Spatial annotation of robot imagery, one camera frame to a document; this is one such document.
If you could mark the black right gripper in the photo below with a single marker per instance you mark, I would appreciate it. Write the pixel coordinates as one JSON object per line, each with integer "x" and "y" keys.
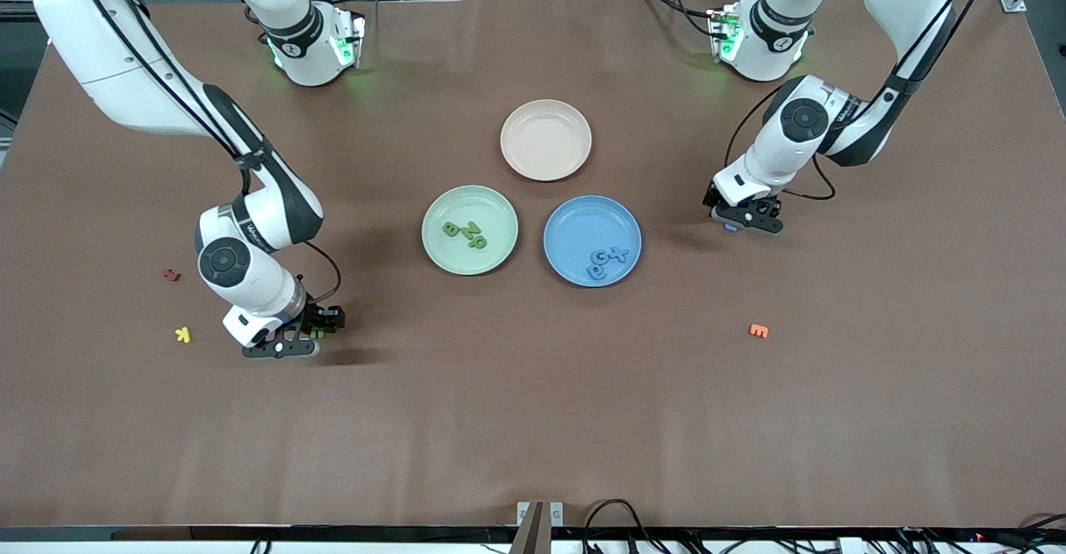
{"x": 316, "y": 315}

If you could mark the blue foam letter X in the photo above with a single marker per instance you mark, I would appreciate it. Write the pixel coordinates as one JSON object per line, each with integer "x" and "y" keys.
{"x": 617, "y": 254}

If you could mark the blue foam letter G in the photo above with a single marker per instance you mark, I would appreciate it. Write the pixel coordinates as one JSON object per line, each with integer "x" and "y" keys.
{"x": 595, "y": 255}

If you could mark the green foam letter B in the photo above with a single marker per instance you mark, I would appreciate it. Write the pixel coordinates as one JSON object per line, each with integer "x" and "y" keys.
{"x": 447, "y": 230}

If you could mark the green foam letter P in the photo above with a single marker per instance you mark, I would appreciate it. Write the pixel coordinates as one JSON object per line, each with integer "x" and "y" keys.
{"x": 480, "y": 243}

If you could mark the green foam letter N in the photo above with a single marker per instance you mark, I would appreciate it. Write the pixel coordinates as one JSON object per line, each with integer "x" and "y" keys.
{"x": 472, "y": 228}

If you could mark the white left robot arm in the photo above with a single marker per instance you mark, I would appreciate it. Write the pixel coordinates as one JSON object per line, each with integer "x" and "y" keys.
{"x": 899, "y": 4}

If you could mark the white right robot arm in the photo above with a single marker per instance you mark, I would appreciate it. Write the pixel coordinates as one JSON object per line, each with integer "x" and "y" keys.
{"x": 108, "y": 46}

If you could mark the yellow foam letter K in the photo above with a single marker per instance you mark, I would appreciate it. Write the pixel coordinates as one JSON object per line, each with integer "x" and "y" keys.
{"x": 183, "y": 335}

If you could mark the blue plate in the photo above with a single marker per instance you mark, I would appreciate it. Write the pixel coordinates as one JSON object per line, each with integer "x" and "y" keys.
{"x": 575, "y": 229}

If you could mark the orange foam letter E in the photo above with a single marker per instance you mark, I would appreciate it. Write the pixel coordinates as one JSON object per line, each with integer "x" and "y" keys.
{"x": 757, "y": 331}

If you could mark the green plate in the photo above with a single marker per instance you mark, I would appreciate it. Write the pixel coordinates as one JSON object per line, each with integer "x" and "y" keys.
{"x": 454, "y": 258}

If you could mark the beige plate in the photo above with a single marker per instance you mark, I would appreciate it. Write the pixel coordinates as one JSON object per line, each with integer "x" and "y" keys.
{"x": 545, "y": 139}

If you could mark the brown table cover sheet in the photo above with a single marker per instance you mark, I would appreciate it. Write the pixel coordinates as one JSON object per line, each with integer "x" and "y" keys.
{"x": 533, "y": 412}

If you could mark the brown post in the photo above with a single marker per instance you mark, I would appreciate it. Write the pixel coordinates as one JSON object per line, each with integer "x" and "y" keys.
{"x": 531, "y": 533}

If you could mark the grey metal bracket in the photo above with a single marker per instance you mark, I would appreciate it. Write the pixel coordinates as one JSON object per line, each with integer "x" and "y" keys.
{"x": 556, "y": 511}

